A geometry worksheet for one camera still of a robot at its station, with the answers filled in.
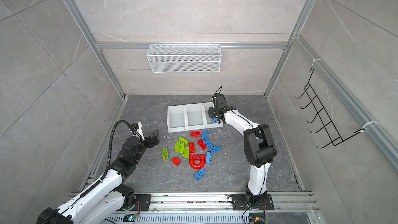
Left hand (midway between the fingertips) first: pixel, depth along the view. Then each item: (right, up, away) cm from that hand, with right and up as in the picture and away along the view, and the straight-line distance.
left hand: (150, 128), depth 82 cm
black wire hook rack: (+79, 0, -24) cm, 83 cm away
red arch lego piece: (+27, -18, +5) cm, 33 cm away
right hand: (+35, +10, +16) cm, 40 cm away
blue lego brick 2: (+36, -14, +9) cm, 40 cm away
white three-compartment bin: (+20, +5, +22) cm, 30 cm away
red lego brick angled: (+28, -11, +9) cm, 32 cm away
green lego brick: (+6, -16, +6) cm, 18 cm away
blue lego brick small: (+32, -17, +4) cm, 37 cm away
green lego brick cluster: (+15, -13, +8) cm, 21 cm away
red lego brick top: (+24, -5, +14) cm, 28 cm away
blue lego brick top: (+30, -5, +14) cm, 33 cm away
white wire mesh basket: (+15, +44, +19) cm, 50 cm away
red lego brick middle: (+22, -13, +8) cm, 27 cm away
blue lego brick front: (+27, -26, +1) cm, 37 cm away
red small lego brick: (+13, -19, +3) cm, 24 cm away
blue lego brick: (+32, -10, +11) cm, 35 cm away
